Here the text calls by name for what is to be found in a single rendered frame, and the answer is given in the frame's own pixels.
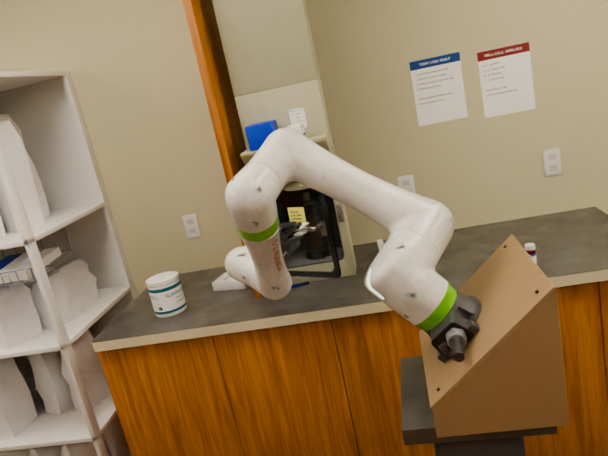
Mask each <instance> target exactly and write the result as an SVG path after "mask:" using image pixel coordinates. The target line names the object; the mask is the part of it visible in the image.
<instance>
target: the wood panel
mask: <svg viewBox="0 0 608 456"><path fill-rule="evenodd" d="M182 2H183V6H184V9H185V16H186V20H187V23H188V27H189V31H190V34H191V38H192V42H193V46H194V49H195V57H196V60H197V64H198V68H199V71H200V75H201V79H202V83H203V86H204V93H205V97H206V100H207V104H208V109H209V112H210V116H211V120H212V123H213V127H214V134H215V137H216V141H217V145H218V148H219V152H220V156H221V159H222V164H223V171H224V174H225V178H226V182H227V185H228V183H229V182H230V181H231V179H232V178H233V177H234V176H235V175H236V174H237V173H238V172H240V171H241V170H242V169H243V168H244V167H245V164H244V163H243V161H242V158H241V157H240V154H241V153H242V152H243V151H245V150H247V149H246V146H245V142H244V137H243V133H242V126H241V122H240V119H239V115H238V110H237V107H236V103H235V98H234V95H233V88H232V84H231V80H230V76H229V72H228V68H227V64H226V60H225V56H224V52H223V45H222V41H221V37H220V34H219V29H218V25H217V22H216V17H215V13H214V7H213V2H212V0H182Z"/></svg>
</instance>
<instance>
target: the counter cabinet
mask: <svg viewBox="0 0 608 456"><path fill-rule="evenodd" d="M556 295H557V304H558V313H559V322H560V331H561V340H562V348H563V358H564V367H565V384H566V393H567V402H568V411H569V420H570V425H563V426H557V427H556V428H557V434H546V435H534V436H524V443H525V451H526V456H608V280H605V281H598V282H591V283H585V284H578V285H572V286H565V287H559V288H556ZM420 330H421V328H418V327H416V326H414V325H413V324H411V323H410V322H409V321H407V320H406V319H405V318H403V317H401V316H400V315H399V314H398V313H396V312H395V311H394V310H391V311H385V312H378V313H372V314H365V315H359V316H353V317H345V318H333V319H327V320H320V321H314V322H308V323H300V324H294V325H288V326H281V327H275V328H263V329H256V330H249V331H243V332H236V333H230V334H223V335H217V336H210V337H198V338H191V339H185V340H178V341H172V342H166V343H159V344H152V345H145V346H139V347H127V348H121V349H114V350H108V351H100V352H98V355H99V358H100V362H101V365H102V368H103V371H104V374H105V376H106V379H107V382H108V385H109V389H110V392H111V395H112V398H113V401H114V404H115V406H116V409H117V413H118V416H119V420H120V423H121V426H122V429H123V432H124V434H125V437H126V440H127V443H128V447H129V450H130V453H131V456H435V450H434V446H433V443H427V444H415V445H404V437H403V433H402V397H401V358H404V357H412V356H422V355H423V354H422V348H421V341H420V336H419V331H420Z"/></svg>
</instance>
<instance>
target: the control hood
mask: <svg viewBox="0 0 608 456"><path fill-rule="evenodd" d="M309 139H311V140H312V141H314V142H315V143H316V144H318V145H319V146H321V147H323V148H325V149H326V150H327V151H329V152H330V153H332V151H331V146H330V142H329V136H328V134H324V135H319V136H314V137H309ZM257 151H258V150H255V151H250V149H247V150H245V151H243V152H242V153H241V154H240V157H241V158H242V161H243V163H244V164H245V165H247V164H248V163H249V161H250V160H251V159H252V158H253V156H254V155H255V154H256V153H257Z"/></svg>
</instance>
